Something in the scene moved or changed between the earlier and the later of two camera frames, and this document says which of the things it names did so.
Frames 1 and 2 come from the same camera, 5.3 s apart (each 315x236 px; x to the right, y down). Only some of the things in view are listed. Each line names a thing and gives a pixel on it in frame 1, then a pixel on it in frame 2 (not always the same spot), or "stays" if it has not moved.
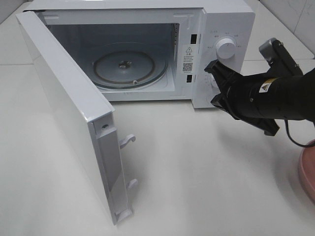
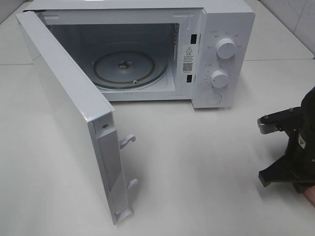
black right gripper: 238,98 to 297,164
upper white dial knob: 225,48 stays
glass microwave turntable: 130,65 stays
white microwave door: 87,117 stays
